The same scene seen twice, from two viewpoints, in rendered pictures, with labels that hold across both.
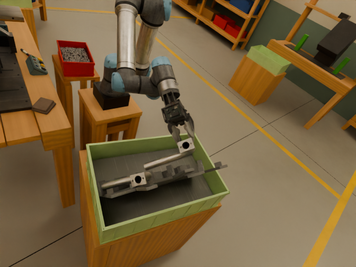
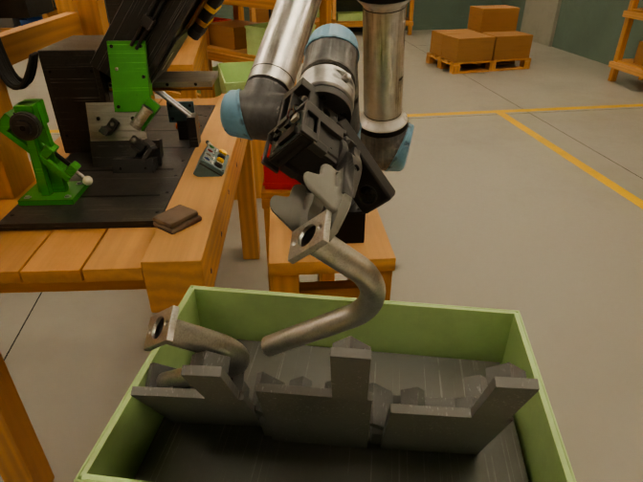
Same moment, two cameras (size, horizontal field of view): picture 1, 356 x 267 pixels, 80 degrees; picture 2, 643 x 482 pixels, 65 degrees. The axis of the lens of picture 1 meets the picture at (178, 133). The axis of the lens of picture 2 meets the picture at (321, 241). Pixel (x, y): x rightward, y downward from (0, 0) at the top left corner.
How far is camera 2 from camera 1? 52 cm
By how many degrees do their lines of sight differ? 40
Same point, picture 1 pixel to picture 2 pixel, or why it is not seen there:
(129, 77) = (258, 95)
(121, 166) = (264, 364)
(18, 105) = (140, 217)
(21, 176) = not seen: hidden behind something
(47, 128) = (157, 256)
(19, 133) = (110, 261)
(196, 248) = not seen: outside the picture
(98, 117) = (277, 257)
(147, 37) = (375, 40)
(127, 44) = (277, 29)
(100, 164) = not seen: hidden behind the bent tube
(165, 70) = (321, 47)
